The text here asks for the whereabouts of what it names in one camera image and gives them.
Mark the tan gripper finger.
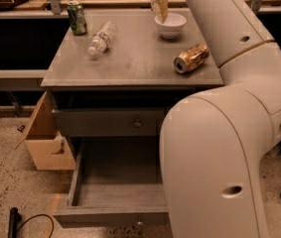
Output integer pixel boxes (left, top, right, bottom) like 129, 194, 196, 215
151, 0, 169, 23

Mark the clear plastic water bottle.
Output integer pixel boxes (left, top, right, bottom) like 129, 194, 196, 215
87, 21, 117, 56

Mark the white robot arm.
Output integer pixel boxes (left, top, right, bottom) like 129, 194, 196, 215
160, 0, 281, 238

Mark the orange soda can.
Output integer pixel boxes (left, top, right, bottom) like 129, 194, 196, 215
174, 44, 210, 74

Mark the green soda can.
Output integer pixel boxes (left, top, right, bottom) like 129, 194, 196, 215
67, 0, 87, 35

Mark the white ceramic bowl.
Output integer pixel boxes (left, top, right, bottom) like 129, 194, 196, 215
155, 13, 187, 39

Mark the grey wooden drawer cabinet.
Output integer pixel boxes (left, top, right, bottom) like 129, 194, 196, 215
42, 9, 222, 149

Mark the closed grey upper drawer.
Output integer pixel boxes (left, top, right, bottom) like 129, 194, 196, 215
52, 108, 164, 137

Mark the open grey bottom drawer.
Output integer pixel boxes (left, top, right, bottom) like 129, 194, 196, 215
54, 136, 169, 228

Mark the cardboard box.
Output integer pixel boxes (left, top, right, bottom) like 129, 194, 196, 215
15, 92, 75, 171

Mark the black cylinder on floor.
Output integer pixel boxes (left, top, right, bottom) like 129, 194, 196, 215
8, 207, 22, 238

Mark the black floor cable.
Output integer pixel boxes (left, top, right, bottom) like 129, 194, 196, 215
0, 213, 55, 238

